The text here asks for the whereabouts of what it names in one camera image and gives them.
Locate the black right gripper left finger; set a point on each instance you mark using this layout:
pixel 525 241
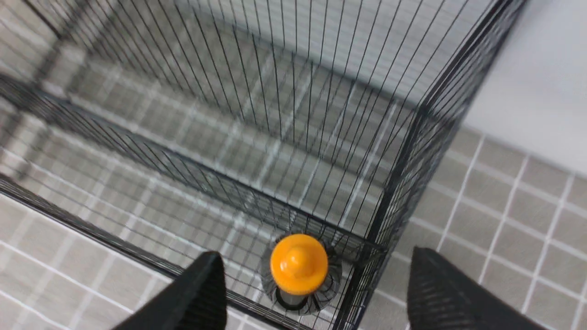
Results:
pixel 195 300

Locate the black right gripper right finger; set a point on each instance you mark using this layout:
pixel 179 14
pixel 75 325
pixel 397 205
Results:
pixel 442 297

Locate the small orange-capped sauce bottle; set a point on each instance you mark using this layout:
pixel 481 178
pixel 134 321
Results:
pixel 300 273

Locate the grey checked tablecloth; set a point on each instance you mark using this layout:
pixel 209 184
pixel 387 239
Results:
pixel 511 221

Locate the black wire mesh rack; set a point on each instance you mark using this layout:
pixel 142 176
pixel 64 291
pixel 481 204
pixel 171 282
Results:
pixel 165 128

